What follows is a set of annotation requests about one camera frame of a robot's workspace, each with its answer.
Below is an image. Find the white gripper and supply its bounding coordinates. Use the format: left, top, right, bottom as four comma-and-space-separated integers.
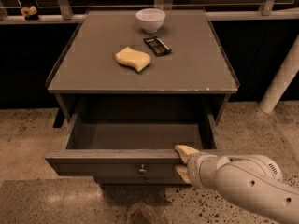
175, 145, 222, 189

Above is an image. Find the grey top drawer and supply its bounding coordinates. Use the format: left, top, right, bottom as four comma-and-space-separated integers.
46, 114, 219, 186

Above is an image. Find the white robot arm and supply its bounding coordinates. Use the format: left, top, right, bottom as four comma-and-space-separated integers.
175, 145, 299, 224

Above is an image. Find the grey drawer cabinet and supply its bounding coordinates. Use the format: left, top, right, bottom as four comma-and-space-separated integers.
45, 8, 240, 186

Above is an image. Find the yellow sponge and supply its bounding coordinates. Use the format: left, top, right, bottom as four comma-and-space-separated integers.
115, 47, 150, 72

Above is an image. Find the black snack bar wrapper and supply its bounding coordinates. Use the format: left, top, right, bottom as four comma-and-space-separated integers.
144, 36, 172, 57

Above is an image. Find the white ceramic bowl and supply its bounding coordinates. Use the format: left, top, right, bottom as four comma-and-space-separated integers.
135, 8, 165, 33

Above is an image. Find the metal window railing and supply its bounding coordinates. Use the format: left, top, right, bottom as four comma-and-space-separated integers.
0, 0, 299, 23

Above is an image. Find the yellow object on ledge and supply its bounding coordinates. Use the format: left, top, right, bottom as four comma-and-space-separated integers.
21, 6, 39, 20

